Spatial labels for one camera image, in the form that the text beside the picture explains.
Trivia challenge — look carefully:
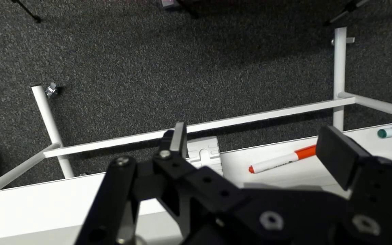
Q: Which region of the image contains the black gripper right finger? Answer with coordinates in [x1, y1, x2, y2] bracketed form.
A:
[314, 124, 392, 245]

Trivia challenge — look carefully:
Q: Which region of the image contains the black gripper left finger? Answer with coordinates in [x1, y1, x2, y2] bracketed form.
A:
[74, 120, 248, 245]

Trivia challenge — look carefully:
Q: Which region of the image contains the red capped marker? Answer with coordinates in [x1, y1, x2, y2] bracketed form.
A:
[246, 143, 320, 175]

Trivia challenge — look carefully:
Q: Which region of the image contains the white marker tray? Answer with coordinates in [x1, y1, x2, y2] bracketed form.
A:
[0, 118, 392, 245]

